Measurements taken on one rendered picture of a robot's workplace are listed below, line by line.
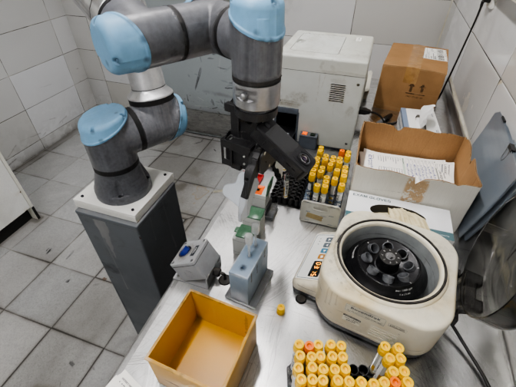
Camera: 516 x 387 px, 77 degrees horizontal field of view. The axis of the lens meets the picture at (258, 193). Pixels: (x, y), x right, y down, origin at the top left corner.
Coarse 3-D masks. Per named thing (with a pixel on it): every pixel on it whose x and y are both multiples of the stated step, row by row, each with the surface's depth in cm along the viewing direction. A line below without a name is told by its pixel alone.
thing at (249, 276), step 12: (264, 240) 67; (252, 252) 65; (264, 252) 67; (240, 264) 63; (252, 264) 63; (264, 264) 70; (240, 276) 61; (252, 276) 63; (264, 276) 71; (240, 288) 63; (252, 288) 65; (264, 288) 69; (240, 300) 66; (252, 300) 67
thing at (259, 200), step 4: (260, 188) 84; (264, 188) 84; (256, 192) 83; (260, 192) 83; (264, 192) 83; (256, 196) 82; (260, 196) 82; (264, 196) 82; (268, 196) 85; (256, 200) 84; (260, 200) 83; (264, 200) 83; (268, 200) 86; (252, 204) 85; (256, 204) 84; (260, 204) 84; (264, 204) 83
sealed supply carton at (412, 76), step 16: (400, 48) 139; (416, 48) 138; (432, 48) 139; (384, 64) 125; (400, 64) 124; (416, 64) 124; (432, 64) 125; (384, 80) 129; (400, 80) 126; (416, 80) 124; (432, 80) 122; (384, 96) 132; (400, 96) 130; (416, 96) 127; (432, 96) 125
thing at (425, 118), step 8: (432, 104) 112; (400, 112) 123; (408, 112) 120; (416, 112) 120; (424, 112) 115; (432, 112) 108; (400, 120) 120; (408, 120) 116; (416, 120) 118; (424, 120) 109; (432, 120) 116; (400, 128) 118; (424, 128) 114; (432, 128) 111
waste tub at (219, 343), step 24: (192, 312) 61; (216, 312) 60; (240, 312) 56; (168, 336) 54; (192, 336) 61; (216, 336) 61; (240, 336) 61; (168, 360) 57; (192, 360) 58; (216, 360) 58; (240, 360) 52; (168, 384) 54; (192, 384) 48; (216, 384) 55
